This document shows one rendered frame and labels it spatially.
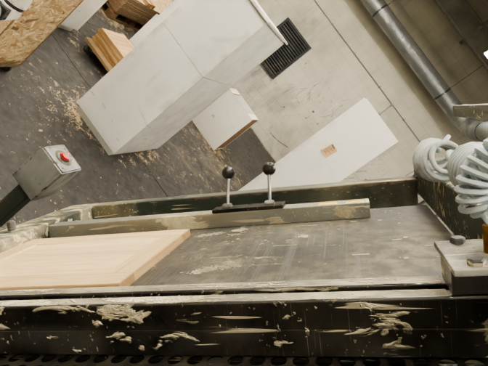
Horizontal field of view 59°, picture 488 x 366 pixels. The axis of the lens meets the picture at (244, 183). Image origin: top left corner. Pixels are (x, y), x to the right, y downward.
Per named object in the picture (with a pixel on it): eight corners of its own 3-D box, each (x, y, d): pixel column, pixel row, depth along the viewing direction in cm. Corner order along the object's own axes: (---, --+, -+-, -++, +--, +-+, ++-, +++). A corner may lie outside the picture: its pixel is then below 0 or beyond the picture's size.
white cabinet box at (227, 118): (201, 118, 670) (236, 89, 650) (222, 148, 667) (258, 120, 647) (190, 118, 626) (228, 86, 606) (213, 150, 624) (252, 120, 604)
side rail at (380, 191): (105, 231, 162) (100, 202, 160) (416, 209, 135) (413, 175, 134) (96, 235, 156) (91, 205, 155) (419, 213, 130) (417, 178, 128)
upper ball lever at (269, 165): (264, 210, 119) (263, 165, 124) (277, 209, 118) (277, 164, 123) (261, 206, 116) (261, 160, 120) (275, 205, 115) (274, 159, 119)
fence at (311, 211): (60, 234, 137) (58, 221, 136) (369, 213, 114) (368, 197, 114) (49, 238, 132) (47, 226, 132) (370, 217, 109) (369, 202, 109)
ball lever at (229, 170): (223, 213, 122) (224, 169, 127) (235, 212, 121) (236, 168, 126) (218, 209, 119) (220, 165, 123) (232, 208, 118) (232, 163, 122)
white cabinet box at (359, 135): (232, 197, 566) (364, 99, 509) (257, 233, 564) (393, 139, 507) (217, 205, 508) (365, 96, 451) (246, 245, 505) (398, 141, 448)
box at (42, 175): (33, 171, 165) (64, 143, 160) (51, 196, 165) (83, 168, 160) (9, 176, 153) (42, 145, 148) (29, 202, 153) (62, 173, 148)
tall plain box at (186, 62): (123, 107, 457) (250, -7, 408) (155, 153, 454) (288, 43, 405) (68, 104, 370) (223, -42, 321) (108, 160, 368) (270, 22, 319)
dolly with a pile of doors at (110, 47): (108, 52, 518) (125, 35, 510) (133, 86, 516) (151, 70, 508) (76, 43, 459) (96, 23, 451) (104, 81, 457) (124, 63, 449)
